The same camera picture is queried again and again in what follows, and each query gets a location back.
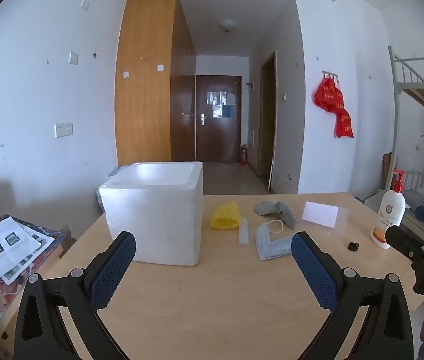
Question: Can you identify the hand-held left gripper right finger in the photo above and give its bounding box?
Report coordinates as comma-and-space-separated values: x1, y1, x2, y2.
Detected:
291, 231, 415, 360

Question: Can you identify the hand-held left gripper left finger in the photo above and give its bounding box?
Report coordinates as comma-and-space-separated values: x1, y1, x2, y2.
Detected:
13, 230, 138, 360

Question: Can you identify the blue-grey face mask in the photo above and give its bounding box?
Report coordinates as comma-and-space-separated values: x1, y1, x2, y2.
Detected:
254, 219, 295, 261

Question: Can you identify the clear plastic zip bag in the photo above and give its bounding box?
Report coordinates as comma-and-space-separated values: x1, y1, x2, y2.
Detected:
301, 201, 351, 237

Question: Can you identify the white foam box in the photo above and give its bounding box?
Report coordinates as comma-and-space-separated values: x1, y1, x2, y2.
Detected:
98, 161, 204, 267

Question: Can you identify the grey cloth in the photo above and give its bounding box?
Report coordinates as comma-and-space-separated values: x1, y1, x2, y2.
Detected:
253, 200, 297, 230

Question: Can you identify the white lotion pump bottle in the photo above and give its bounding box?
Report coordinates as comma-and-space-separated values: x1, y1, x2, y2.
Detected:
370, 169, 407, 250

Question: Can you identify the yellow foam net sleeve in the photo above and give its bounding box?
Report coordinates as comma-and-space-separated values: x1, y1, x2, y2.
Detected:
210, 202, 241, 230

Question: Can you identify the pile of printed leaflets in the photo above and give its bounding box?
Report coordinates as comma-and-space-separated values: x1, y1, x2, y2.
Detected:
0, 215, 55, 286

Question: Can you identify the red plastic bag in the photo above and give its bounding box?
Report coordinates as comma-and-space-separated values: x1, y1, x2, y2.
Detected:
334, 109, 354, 139
312, 77, 345, 114

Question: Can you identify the brown side door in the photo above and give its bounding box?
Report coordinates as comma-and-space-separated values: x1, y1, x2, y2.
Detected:
258, 52, 277, 192

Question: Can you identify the dark brown entrance door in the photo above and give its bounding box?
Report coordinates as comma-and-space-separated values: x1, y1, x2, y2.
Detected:
196, 75, 243, 164

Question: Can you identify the wooden wardrobe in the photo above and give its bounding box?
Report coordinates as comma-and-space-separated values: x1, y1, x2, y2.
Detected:
115, 0, 197, 167

